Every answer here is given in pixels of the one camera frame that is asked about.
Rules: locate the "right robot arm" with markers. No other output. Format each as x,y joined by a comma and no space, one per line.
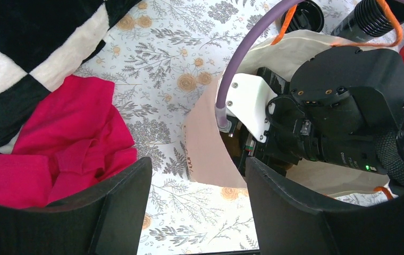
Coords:
343,106

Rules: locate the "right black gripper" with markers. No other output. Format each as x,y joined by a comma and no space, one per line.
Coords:
291,136

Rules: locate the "red cloth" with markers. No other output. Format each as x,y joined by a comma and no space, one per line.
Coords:
75,139

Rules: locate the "peach paper bag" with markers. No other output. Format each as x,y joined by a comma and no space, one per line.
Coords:
209,151

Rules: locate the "black white checkered blanket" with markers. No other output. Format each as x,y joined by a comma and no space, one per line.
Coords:
41,43

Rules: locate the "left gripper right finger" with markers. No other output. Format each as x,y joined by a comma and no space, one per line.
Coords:
292,219

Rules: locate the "stack of black lids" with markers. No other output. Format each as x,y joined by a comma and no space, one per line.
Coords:
308,16

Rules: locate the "floral tablecloth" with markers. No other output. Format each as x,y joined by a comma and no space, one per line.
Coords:
162,56

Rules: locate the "stack of black cups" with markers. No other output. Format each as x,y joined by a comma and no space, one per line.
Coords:
370,20

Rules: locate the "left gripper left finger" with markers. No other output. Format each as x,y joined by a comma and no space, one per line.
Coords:
106,218

